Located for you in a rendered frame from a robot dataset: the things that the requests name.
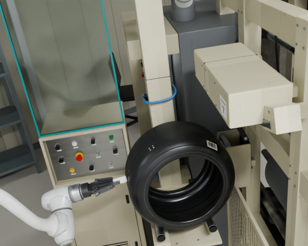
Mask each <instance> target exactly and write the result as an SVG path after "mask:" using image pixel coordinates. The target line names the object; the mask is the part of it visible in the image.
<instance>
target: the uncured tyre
mask: <svg viewBox="0 0 308 246"><path fill-rule="evenodd" d="M153 129H154V130H155V132H156V134H155V132H154V130H153ZM207 140H208V141H210V142H213V143H215V144H217V149H218V150H215V149H212V148H210V147H208V146H207ZM153 144H154V145H155V148H154V149H153V150H152V151H150V152H149V151H148V148H149V147H150V146H152V145H153ZM184 157H201V158H204V159H205V161H204V166H203V168H202V171H201V172H200V174H199V175H198V176H197V178H196V179H195V180H194V181H192V182H191V183H190V184H188V185H187V186H185V187H183V188H180V189H176V190H159V189H156V188H154V187H152V186H150V184H151V182H152V180H153V178H154V176H155V175H156V174H157V172H158V171H159V170H160V169H161V168H162V167H164V166H165V165H167V164H168V163H170V162H172V161H174V160H176V159H179V158H184ZM129 169H130V172H129V174H128V170H129ZM125 176H126V178H127V186H128V190H129V195H130V199H131V202H132V204H133V206H134V208H135V209H136V211H137V212H138V213H139V214H140V215H141V217H142V218H144V219H145V220H146V221H147V222H149V223H150V224H152V225H154V226H157V227H160V228H165V229H186V228H190V227H194V226H197V225H200V224H202V223H204V222H206V221H207V220H209V219H211V218H212V217H213V216H215V215H216V214H217V213H218V212H219V211H220V210H221V209H222V208H223V207H224V205H225V204H226V203H227V201H228V199H229V198H230V196H231V193H232V191H233V188H234V183H235V170H234V165H233V162H232V159H231V157H230V155H229V153H228V152H227V150H226V149H225V148H224V146H223V145H222V144H221V143H220V142H219V140H218V139H217V138H216V136H215V135H214V134H213V133H212V132H211V131H209V130H208V129H207V128H205V127H203V126H201V125H199V124H196V123H192V122H188V121H171V122H166V123H162V124H159V125H157V126H155V127H153V128H151V129H150V130H148V131H147V132H145V133H144V134H143V135H142V136H141V137H140V138H139V139H138V140H137V141H136V142H135V144H134V145H133V147H132V148H131V150H130V152H129V155H128V158H127V161H126V166H125Z"/></svg>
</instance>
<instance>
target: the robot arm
mask: <svg viewBox="0 0 308 246"><path fill-rule="evenodd" d="M124 182H127V178H126V176H123V177H119V178H115V179H113V177H107V178H101V179H95V181H94V182H92V183H90V184H89V183H83V184H74V185H70V186H62V187H58V188H55V189H53V190H50V191H48V192H46V193H45V194H43V195H42V198H41V203H42V207H43V208H44V209H46V210H49V211H51V212H52V214H51V215H50V216H49V217H48V218H46V219H43V218H40V217H38V216H37V215H35V214H34V213H33V212H31V211H30V210H29V209H28V208H27V207H25V206H24V205H23V204H22V203H20V202H19V201H18V200H17V199H16V198H14V197H13V196H12V195H10V194H9V193H8V192H6V191H4V190H2V189H0V205H1V206H3V207H4V208H6V209H7V210H9V211H10V212H11V213H13V214H14V215H15V216H17V217H18V218H19V219H21V220H22V221H24V222H25V223H26V224H28V225H29V226H31V227H32V228H34V229H37V230H40V231H45V232H47V234H48V235H49V236H52V237H53V238H54V241H55V242H56V243H57V244H58V245H60V246H65V245H68V244H70V243H71V242H72V241H73V240H74V237H75V220H74V215H73V212H72V203H75V202H78V201H82V200H83V199H84V198H87V197H90V196H91V195H92V194H95V196H96V197H97V196H98V195H100V194H102V193H104V192H107V191H109V190H111V189H113V187H115V185H118V184H121V183H124Z"/></svg>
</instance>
